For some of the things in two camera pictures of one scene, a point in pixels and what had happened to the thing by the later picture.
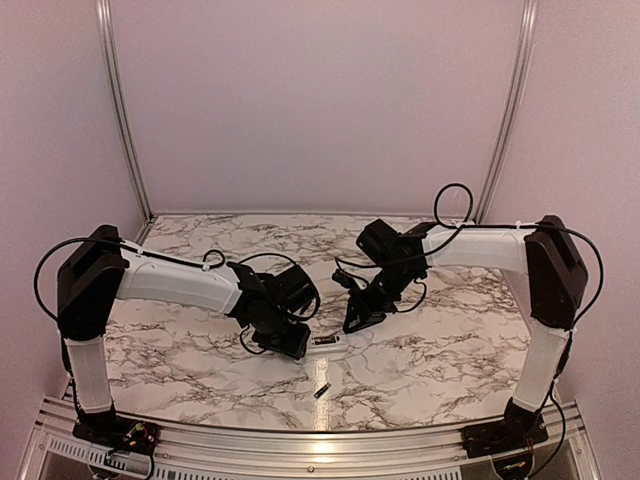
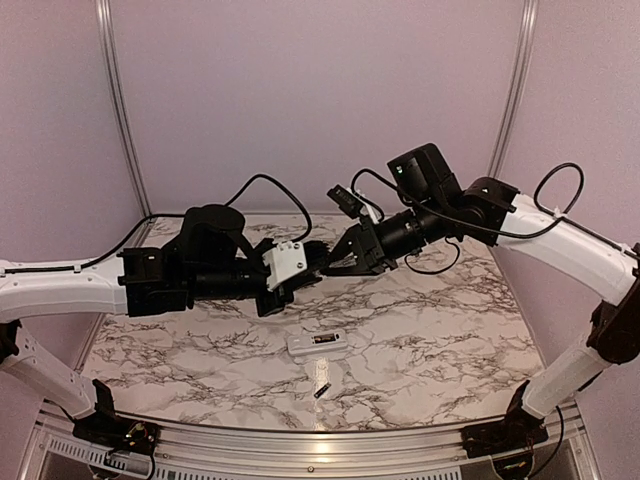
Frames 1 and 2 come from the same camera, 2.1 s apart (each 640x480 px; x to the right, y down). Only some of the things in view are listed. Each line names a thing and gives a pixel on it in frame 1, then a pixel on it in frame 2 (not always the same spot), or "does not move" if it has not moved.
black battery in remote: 324,340 does not move
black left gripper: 295,348 → 286,294
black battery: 325,387 does not move
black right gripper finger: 359,317 → 351,242
